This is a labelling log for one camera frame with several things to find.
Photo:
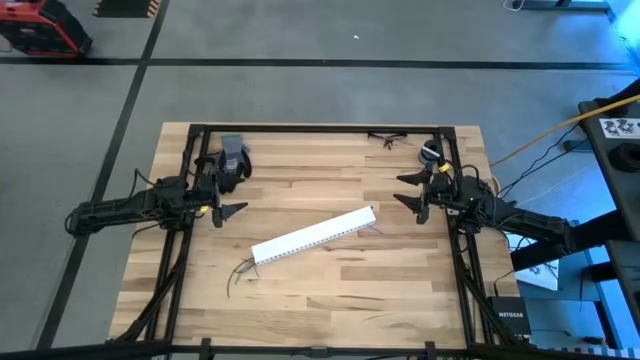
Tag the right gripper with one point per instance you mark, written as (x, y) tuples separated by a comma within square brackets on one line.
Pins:
[(457, 192)]

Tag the black aluminium table frame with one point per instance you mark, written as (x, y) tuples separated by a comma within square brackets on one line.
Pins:
[(320, 128)]

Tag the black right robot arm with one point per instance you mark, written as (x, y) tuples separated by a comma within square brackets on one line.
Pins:
[(525, 222)]

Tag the grey black work glove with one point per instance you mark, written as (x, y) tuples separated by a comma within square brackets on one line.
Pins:
[(234, 152), (207, 165)]

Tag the red black tool case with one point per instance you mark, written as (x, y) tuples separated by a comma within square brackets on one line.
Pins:
[(40, 30)]

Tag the black orange striped mat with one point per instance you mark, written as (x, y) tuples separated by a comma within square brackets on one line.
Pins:
[(125, 7)]

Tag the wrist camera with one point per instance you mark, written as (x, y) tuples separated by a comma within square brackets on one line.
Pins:
[(442, 185), (202, 197)]

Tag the black side workstation frame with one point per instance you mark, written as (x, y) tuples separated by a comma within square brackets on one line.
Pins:
[(615, 190)]

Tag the black Netgear network switch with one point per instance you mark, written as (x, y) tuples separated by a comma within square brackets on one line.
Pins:
[(510, 315)]

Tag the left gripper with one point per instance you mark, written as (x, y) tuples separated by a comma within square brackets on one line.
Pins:
[(217, 197)]

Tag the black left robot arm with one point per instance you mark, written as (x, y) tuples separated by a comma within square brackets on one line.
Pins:
[(115, 207)]

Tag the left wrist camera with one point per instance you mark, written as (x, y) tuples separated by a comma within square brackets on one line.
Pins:
[(202, 197)]

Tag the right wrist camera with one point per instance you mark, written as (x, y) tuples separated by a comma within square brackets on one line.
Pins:
[(442, 185)]

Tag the white marker label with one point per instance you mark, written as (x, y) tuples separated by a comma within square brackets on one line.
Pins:
[(620, 127)]

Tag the white paper sheet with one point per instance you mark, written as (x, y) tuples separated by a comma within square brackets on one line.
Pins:
[(535, 272)]

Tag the pile of black zip ties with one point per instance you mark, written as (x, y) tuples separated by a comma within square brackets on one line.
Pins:
[(387, 139)]

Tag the small tape spool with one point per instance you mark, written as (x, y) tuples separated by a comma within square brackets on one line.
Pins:
[(430, 152)]

